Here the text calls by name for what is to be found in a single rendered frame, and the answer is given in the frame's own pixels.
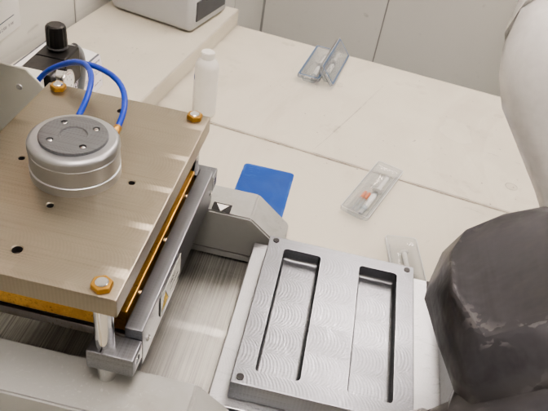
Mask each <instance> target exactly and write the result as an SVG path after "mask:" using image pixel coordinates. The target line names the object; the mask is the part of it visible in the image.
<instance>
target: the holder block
mask: <svg viewBox="0 0 548 411"><path fill-rule="evenodd" d="M228 397H231V398H234V399H238V400H243V401H247V402H251V403H255V404H260V405H264V406H267V407H272V408H275V409H281V410H284V411H410V410H413V267H407V266H404V265H399V264H396V263H389V262H385V261H382V260H378V259H372V258H367V257H364V256H359V255H356V254H349V253H346V252H342V251H338V250H332V249H328V248H324V247H320V246H316V245H309V244H306V243H302V242H298V241H292V240H288V239H284V238H280V237H277V236H270V238H269V242H268V245H267V250H266V253H265V256H264V260H263V265H262V267H261V271H260V274H259V279H258V282H257V285H256V289H255V291H254V297H253V300H252V303H251V306H250V311H249V315H248V317H247V321H246V324H245V329H244V332H243V335H242V339H241V344H240V346H239V350H238V353H237V356H236V361H235V364H234V368H233V371H232V376H231V379H230V383H229V388H228Z"/></svg>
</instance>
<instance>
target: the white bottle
mask: <svg viewBox="0 0 548 411"><path fill-rule="evenodd" d="M214 56H215V52H214V51H213V50H211V49H203V50H202V51H201V57H199V58H198V59H197V62H196V63H195V72H194V83H193V97H192V110H193V111H198V112H200V113H202V114H203V116H206V117H213V116H214V115H215V108H216V99H217V90H218V80H219V63H218V61H217V60H216V59H215V57H214Z"/></svg>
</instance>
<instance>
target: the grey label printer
mask: <svg viewBox="0 0 548 411"><path fill-rule="evenodd" d="M113 5H114V6H115V7H118V8H121V9H123V10H126V11H130V12H133V13H135V14H138V15H142V16H145V17H148V18H150V19H153V20H157V21H160V22H162V23H165V24H168V25H171V26H174V27H176V28H179V29H183V30H187V31H190V30H193V29H195V28H196V27H197V26H199V25H200V24H203V23H204V22H206V21H207V20H208V19H210V18H211V17H213V16H214V15H216V14H218V13H219V12H221V11H222V10H224V8H225V5H226V0H113Z"/></svg>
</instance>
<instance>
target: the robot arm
mask: <svg viewBox="0 0 548 411"><path fill-rule="evenodd" d="M499 82H500V92H501V101H502V110H503V112H504V114H505V117H506V120H507V122H508V125H509V127H510V130H511V133H512V135H513V137H514V139H515V142H516V145H517V147H518V150H519V153H520V156H521V157H522V160H523V162H524V165H525V168H526V170H527V172H528V176H529V178H530V180H531V182H532V185H533V188H534V191H535V193H536V196H537V201H538V204H539V206H540V207H538V208H534V209H529V210H521V211H516V212H512V213H508V214H502V215H500V216H497V217H496V218H493V219H490V220H488V221H486V222H483V223H481V224H478V225H476V226H474V227H472V228H468V229H467V230H465V231H464V232H463V233H462V234H461V235H460V236H459V237H458V238H457V239H456V240H455V241H454V242H453V243H452V244H450V245H449V246H448V247H447V248H446V249H445V250H444V251H443V252H442V254H441V256H440V259H439V261H438V263H437V264H436V266H435V270H434V271H433V273H432V276H431V279H430V280H429V283H428V286H427V289H426V295H425V298H424V299H425V302H426V307H427V310H428V313H429V316H430V318H431V323H432V327H433V330H434V334H435V340H436V343H437V346H438V348H439V349H440V352H441V355H442V357H443V360H444V364H445V367H446V369H447V371H448V374H449V378H450V381H451V383H452V386H453V389H452V392H451V395H450V397H449V401H448V402H446V403H443V404H441V405H438V406H436V407H434V408H432V409H424V408H420V409H414V410H410V411H548V0H518V2H517V4H516V6H515V9H514V11H513V13H512V16H511V18H510V21H509V23H508V25H507V27H506V31H505V42H504V45H503V47H502V57H501V64H500V71H499Z"/></svg>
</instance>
